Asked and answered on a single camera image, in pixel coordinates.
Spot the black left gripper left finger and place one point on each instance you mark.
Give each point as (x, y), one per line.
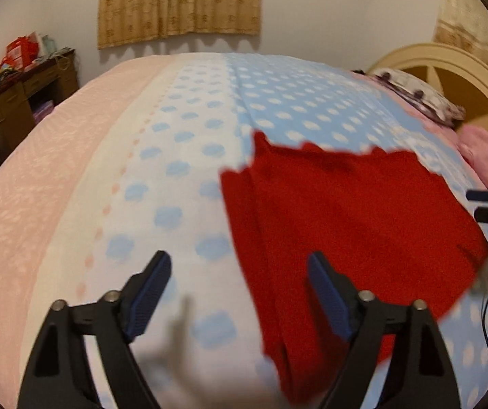
(58, 373)

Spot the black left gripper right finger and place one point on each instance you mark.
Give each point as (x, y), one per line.
(420, 372)

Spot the red knitted sweater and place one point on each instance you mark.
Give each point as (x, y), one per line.
(381, 218)

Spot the pink folded quilt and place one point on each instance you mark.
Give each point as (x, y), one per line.
(473, 146)

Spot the cream wooden headboard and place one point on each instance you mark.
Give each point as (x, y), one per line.
(457, 75)

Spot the grey patterned pillow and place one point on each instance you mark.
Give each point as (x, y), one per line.
(428, 101)

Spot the blue polka dot bed blanket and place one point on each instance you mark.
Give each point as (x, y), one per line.
(130, 164)

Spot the brown wooden desk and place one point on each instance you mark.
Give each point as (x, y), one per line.
(23, 93)

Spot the red gift bag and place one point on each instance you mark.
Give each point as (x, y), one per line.
(21, 52)

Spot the beige patterned curtain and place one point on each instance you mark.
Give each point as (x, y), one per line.
(122, 22)

